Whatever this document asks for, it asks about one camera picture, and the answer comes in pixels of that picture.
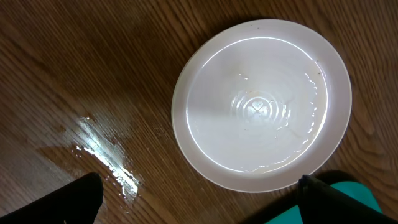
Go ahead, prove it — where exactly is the small white plate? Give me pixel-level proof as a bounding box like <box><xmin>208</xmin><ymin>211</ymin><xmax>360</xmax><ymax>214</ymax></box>
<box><xmin>171</xmin><ymin>19</ymin><xmax>352</xmax><ymax>193</ymax></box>

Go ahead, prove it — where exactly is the blue plastic tray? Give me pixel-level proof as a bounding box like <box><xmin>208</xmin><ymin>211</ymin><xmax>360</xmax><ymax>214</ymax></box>
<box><xmin>268</xmin><ymin>181</ymin><xmax>387</xmax><ymax>224</ymax></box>

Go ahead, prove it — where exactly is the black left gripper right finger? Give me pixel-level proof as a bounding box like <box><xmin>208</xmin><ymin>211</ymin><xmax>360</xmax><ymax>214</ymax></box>
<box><xmin>297</xmin><ymin>175</ymin><xmax>397</xmax><ymax>224</ymax></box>

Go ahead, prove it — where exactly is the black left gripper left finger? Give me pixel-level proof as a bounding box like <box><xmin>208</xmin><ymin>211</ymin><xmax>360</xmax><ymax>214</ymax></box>
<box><xmin>1</xmin><ymin>172</ymin><xmax>104</xmax><ymax>224</ymax></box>

